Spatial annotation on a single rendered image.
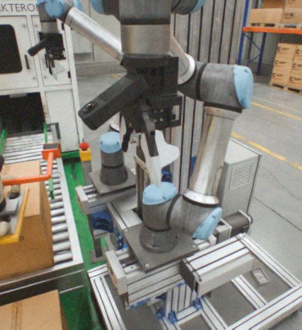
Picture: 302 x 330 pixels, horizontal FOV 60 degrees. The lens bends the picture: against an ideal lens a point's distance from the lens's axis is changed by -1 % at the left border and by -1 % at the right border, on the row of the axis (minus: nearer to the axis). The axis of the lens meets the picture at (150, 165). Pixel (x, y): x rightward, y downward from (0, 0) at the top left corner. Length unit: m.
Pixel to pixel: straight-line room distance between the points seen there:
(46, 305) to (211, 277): 0.85
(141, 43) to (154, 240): 0.72
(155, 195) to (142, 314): 1.09
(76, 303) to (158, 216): 1.41
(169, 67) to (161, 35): 0.06
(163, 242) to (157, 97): 0.63
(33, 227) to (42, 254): 0.19
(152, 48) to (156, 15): 0.04
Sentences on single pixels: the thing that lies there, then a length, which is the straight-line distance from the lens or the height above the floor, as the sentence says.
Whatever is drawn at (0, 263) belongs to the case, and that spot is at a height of 0.70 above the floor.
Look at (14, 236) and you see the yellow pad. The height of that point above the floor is 1.09.
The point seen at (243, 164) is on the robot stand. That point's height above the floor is 1.21.
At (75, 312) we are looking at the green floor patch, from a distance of 2.14.
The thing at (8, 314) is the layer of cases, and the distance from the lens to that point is 1.58.
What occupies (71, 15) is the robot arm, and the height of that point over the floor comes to 1.79.
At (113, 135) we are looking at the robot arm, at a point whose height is 1.27.
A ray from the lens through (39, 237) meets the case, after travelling 1.49.
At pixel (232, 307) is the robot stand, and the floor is 0.21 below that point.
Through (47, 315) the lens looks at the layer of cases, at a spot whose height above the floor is 0.54.
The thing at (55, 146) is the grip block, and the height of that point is 1.23.
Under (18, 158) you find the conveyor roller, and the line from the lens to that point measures 3.02.
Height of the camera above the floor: 1.77
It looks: 29 degrees down
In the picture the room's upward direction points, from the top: straight up
